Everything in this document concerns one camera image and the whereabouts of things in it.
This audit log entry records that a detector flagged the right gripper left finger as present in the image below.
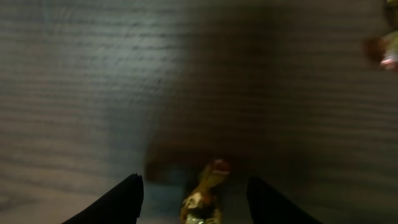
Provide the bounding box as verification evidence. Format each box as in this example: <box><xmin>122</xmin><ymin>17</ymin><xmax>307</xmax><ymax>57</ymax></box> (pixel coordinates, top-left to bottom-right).
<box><xmin>62</xmin><ymin>173</ymin><xmax>145</xmax><ymax>224</ymax></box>

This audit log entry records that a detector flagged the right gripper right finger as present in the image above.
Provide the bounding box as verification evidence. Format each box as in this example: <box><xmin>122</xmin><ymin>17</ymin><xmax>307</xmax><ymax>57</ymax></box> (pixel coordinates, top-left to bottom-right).
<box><xmin>246</xmin><ymin>176</ymin><xmax>324</xmax><ymax>224</ymax></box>

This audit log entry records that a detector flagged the gold candy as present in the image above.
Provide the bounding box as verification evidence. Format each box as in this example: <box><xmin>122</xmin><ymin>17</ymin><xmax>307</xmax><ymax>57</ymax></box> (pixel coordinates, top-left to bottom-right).
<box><xmin>363</xmin><ymin>0</ymin><xmax>398</xmax><ymax>73</ymax></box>
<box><xmin>179</xmin><ymin>158</ymin><xmax>233</xmax><ymax>224</ymax></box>

